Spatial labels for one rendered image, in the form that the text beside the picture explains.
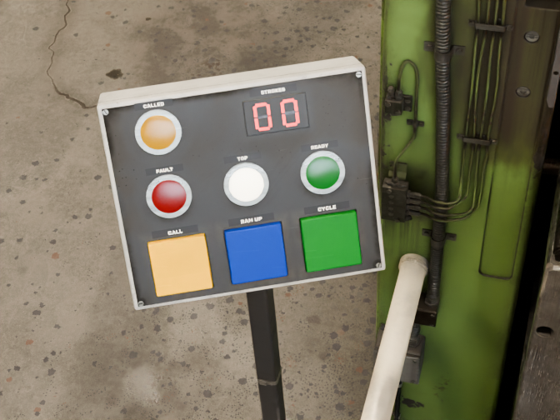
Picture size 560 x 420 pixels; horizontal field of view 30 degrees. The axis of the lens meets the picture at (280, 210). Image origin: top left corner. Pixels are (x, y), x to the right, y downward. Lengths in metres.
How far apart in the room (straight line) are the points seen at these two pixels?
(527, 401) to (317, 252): 0.55
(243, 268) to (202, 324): 1.19
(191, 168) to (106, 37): 2.08
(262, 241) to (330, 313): 1.20
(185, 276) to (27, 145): 1.75
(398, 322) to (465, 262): 0.17
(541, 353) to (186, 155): 0.65
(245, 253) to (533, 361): 0.54
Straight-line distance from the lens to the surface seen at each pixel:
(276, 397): 1.87
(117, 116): 1.32
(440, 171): 1.64
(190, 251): 1.36
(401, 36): 1.51
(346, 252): 1.38
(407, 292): 1.79
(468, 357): 2.06
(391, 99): 1.57
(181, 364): 2.50
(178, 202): 1.34
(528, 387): 1.74
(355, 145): 1.35
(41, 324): 2.65
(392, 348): 1.72
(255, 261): 1.37
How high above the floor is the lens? 2.07
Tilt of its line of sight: 48 degrees down
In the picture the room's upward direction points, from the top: 5 degrees counter-clockwise
